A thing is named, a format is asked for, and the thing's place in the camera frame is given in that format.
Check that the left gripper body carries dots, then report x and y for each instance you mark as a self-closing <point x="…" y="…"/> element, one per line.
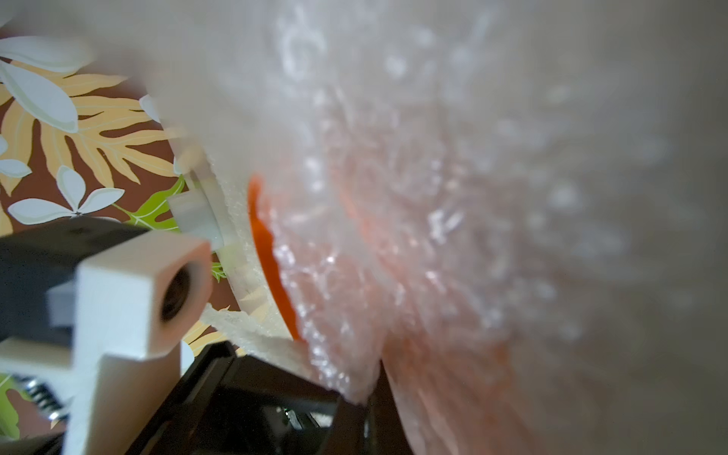
<point x="224" y="404"/>

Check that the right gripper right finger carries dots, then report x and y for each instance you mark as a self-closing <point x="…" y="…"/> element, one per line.
<point x="385" y="435"/>

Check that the orange plate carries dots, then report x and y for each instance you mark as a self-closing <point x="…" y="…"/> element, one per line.
<point x="263" y="241"/>

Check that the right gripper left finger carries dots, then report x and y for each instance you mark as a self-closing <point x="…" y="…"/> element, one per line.
<point x="346" y="434"/>

